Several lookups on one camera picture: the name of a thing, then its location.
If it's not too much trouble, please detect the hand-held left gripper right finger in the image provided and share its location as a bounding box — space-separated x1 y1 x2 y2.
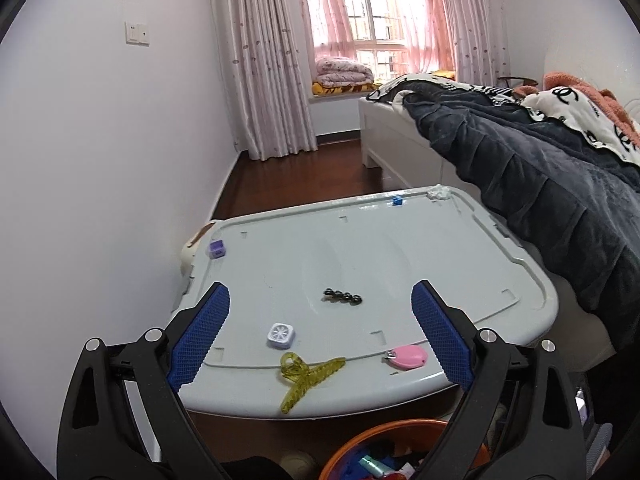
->
411 280 587 480

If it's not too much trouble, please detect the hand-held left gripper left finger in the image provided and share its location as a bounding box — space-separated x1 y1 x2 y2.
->
56 281 232 480

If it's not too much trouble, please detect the orange plastic basin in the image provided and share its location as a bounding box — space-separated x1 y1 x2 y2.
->
318 419 493 480

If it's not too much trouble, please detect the teal cosmetic tube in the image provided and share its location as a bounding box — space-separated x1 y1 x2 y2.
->
361 454 391 479

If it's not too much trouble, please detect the pink oval nail clipper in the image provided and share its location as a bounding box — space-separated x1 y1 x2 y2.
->
384 344 430 371

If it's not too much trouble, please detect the cream plastic container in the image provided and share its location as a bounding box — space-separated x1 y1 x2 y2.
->
179 220 216 301

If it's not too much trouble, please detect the white square mini fan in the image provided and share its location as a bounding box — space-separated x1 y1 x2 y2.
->
266 322 298 350

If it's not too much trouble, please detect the black bead hair clip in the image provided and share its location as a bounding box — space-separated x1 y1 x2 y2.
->
322 287 365 306

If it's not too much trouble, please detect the yellow hair claw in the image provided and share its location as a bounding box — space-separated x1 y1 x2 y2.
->
279 351 347 415

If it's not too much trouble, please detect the grey ribbed plastic object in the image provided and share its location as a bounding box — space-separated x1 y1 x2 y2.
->
585 422 610 466

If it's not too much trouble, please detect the white black printed blanket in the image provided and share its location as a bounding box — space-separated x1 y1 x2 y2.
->
366 72 640 166

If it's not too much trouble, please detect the folded pink quilt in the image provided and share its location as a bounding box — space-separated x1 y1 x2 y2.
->
315 57 373 86

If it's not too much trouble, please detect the white dotted curtain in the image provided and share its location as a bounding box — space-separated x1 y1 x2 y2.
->
220 0 321 161
435 0 511 86

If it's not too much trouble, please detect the pink fleece blanket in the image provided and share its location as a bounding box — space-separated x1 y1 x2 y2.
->
512 71 640 148

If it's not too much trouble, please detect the window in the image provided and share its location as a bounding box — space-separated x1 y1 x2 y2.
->
320 0 441 73

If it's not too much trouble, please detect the sheer pink curtain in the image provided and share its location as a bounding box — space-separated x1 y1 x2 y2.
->
300 0 456 76

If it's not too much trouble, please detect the wall switch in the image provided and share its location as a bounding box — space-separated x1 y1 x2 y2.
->
124 21 150 46

